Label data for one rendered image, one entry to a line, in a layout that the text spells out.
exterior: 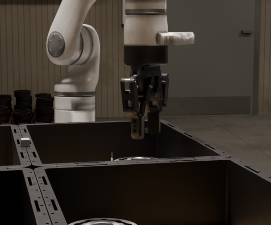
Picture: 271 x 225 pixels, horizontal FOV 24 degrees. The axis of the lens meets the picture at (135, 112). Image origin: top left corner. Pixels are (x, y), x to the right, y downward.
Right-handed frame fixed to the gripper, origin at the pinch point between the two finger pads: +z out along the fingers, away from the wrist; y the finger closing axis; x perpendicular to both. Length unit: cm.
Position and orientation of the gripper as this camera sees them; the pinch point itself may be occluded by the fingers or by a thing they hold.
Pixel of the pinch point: (146, 127)
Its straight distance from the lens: 111.7
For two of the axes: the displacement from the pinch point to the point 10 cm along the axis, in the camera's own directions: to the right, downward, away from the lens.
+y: -4.7, 1.2, -8.7
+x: 8.8, 0.6, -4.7
